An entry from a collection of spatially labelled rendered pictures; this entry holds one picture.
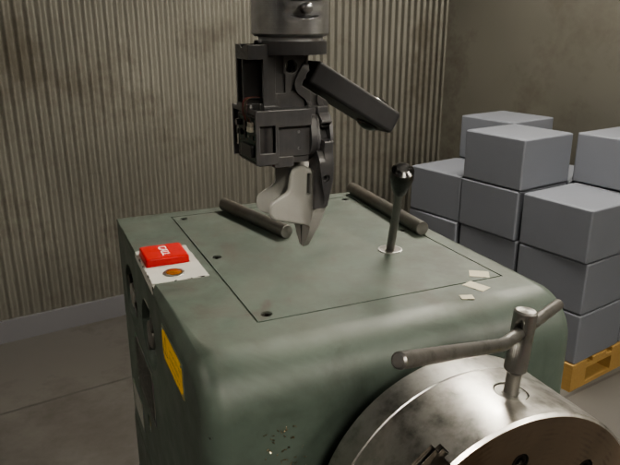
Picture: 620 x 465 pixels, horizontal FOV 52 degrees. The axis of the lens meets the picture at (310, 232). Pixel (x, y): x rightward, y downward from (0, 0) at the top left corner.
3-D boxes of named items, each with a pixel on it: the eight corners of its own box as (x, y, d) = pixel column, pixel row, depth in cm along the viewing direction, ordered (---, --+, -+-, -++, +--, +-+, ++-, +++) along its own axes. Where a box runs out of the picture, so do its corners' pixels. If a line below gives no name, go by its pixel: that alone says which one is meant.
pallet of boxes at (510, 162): (655, 347, 327) (695, 136, 293) (568, 392, 287) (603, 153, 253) (486, 280, 412) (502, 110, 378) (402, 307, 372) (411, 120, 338)
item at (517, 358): (499, 409, 65) (519, 304, 62) (520, 418, 64) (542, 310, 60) (490, 417, 63) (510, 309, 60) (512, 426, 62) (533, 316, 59)
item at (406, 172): (381, 196, 86) (382, 160, 85) (402, 193, 87) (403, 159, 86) (397, 203, 83) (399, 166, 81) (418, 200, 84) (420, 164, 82)
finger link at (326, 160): (298, 201, 68) (297, 119, 65) (313, 199, 69) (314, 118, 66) (317, 212, 64) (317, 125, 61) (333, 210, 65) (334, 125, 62)
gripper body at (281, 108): (232, 159, 68) (228, 40, 64) (307, 152, 71) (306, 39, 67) (258, 174, 61) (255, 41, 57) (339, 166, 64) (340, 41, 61)
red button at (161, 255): (139, 259, 94) (138, 246, 93) (180, 254, 96) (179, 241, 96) (147, 273, 89) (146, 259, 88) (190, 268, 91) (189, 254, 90)
